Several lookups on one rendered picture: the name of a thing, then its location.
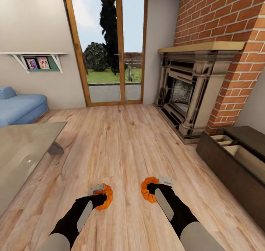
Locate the door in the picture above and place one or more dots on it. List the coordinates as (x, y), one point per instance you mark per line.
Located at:
(109, 40)

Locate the pumpkin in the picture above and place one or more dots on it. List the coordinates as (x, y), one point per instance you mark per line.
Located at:
(147, 196)
(107, 191)

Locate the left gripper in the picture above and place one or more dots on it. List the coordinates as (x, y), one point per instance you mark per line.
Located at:
(99, 199)

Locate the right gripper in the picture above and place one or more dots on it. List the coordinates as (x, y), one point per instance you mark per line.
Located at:
(152, 187)

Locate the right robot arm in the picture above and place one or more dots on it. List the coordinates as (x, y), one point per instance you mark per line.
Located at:
(191, 233)

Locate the wood fireplace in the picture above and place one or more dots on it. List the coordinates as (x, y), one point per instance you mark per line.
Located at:
(189, 86)

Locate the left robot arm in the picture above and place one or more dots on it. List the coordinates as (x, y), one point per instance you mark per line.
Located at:
(67, 229)

